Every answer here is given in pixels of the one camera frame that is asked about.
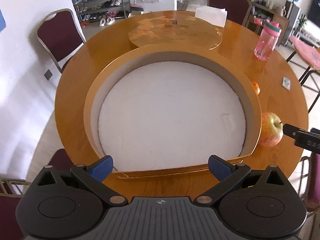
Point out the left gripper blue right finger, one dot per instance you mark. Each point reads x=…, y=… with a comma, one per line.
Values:
x=230, y=178

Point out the red yellow apple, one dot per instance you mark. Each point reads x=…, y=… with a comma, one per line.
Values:
x=271, y=129

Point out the maroon chair at far side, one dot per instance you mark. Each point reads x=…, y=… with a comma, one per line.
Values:
x=237, y=10

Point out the pink cloth on stool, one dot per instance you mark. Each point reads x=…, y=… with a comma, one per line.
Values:
x=308, y=53

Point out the pink water bottle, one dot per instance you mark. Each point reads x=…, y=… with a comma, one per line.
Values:
x=268, y=38

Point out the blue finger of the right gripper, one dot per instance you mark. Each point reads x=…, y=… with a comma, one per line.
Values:
x=306, y=140

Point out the maroon chair at left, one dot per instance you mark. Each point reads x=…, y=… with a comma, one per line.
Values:
x=59, y=36

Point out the white tissue box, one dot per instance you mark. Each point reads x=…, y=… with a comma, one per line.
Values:
x=212, y=15

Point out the maroon chair near right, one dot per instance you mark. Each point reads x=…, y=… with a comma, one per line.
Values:
x=310, y=197

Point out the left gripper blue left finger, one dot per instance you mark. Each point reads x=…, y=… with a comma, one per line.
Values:
x=92, y=178

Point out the wooden side cabinet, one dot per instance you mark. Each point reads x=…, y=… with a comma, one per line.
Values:
x=264, y=13

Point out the small orange fruit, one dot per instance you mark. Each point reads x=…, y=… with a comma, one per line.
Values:
x=256, y=87

